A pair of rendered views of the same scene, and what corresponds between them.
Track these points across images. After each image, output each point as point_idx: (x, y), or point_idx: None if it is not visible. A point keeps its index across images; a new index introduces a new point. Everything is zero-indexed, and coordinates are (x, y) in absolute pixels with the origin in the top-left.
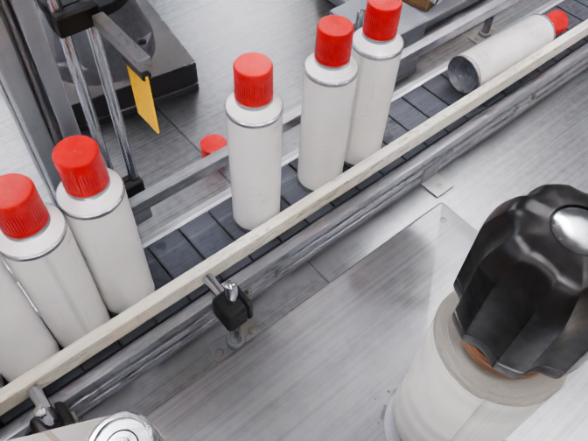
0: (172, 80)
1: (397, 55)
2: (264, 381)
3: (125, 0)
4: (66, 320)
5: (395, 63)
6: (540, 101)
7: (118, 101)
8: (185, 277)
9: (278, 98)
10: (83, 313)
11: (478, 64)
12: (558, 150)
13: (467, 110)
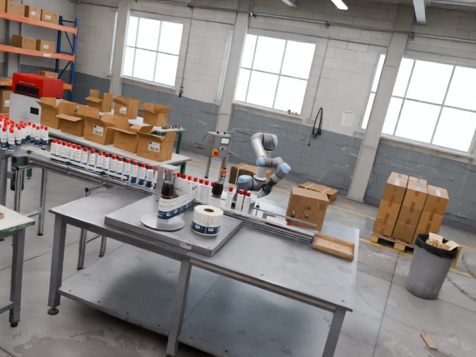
0: (242, 206)
1: (247, 198)
2: None
3: (244, 193)
4: (202, 197)
5: (246, 199)
6: (279, 234)
7: (234, 204)
8: None
9: (232, 193)
10: (203, 197)
11: (267, 217)
12: (269, 235)
13: (260, 219)
